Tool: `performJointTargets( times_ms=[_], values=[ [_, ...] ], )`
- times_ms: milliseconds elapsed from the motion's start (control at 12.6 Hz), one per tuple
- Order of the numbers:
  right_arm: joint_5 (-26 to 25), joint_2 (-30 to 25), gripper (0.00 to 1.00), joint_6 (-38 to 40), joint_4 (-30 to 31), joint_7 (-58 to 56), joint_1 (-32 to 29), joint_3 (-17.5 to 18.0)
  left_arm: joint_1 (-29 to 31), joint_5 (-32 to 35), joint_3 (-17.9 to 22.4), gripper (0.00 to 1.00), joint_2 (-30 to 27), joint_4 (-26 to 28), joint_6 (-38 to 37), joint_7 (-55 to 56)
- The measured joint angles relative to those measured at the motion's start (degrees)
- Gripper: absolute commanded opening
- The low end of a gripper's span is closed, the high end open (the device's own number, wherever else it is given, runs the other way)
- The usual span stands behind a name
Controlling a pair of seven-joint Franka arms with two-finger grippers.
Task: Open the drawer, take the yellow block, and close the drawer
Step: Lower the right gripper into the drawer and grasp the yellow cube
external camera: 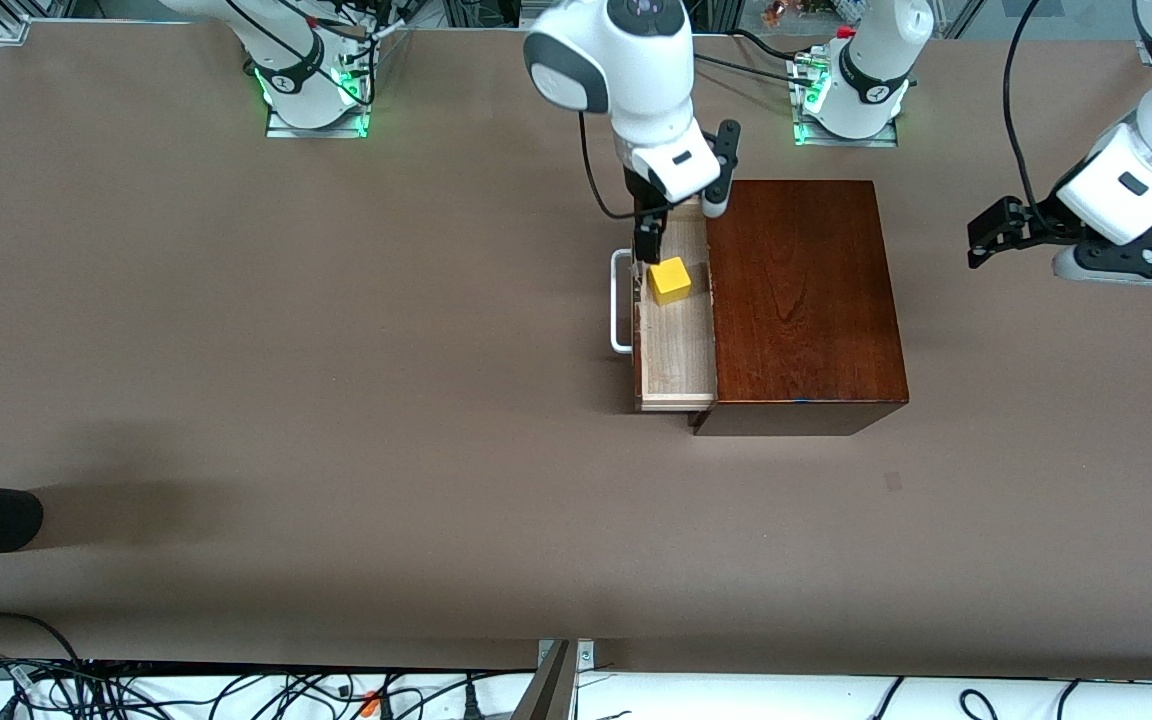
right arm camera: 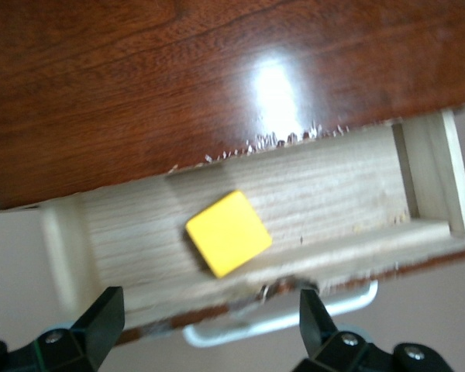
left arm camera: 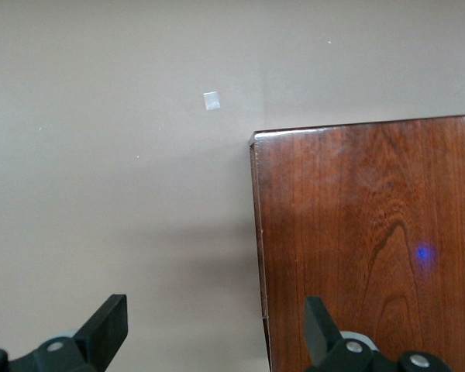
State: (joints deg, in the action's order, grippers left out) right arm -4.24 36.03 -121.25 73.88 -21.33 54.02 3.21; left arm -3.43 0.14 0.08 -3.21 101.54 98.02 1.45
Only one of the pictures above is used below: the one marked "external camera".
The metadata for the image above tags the long black table cable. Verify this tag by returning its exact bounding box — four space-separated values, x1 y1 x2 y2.
693 52 813 87

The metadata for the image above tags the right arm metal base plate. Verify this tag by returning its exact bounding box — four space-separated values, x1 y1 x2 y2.
264 35 370 139

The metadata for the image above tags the yellow cube block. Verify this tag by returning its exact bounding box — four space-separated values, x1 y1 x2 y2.
648 257 693 307

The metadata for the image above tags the dark metal beam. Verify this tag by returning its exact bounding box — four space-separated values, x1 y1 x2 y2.
511 642 577 720

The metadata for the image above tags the black looped floor cable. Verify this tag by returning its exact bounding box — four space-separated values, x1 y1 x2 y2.
0 612 85 667

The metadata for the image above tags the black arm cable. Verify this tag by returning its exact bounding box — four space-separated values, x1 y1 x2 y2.
1002 0 1067 233
579 108 642 219

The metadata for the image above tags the short black table cable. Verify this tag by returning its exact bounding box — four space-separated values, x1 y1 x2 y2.
731 28 803 64

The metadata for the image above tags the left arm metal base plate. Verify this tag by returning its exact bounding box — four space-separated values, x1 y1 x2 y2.
793 52 900 148

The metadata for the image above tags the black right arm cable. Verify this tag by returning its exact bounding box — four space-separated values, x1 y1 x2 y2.
579 108 642 219

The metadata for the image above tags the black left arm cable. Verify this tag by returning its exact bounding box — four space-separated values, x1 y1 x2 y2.
1002 0 1067 233

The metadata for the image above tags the wooden drawer with white handle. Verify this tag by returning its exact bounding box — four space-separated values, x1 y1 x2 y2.
611 212 719 413

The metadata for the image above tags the dark brown wooden cabinet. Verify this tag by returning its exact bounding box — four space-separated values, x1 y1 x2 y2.
688 180 910 437

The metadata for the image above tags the silver metal bracket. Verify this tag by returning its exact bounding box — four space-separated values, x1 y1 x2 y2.
538 639 595 677

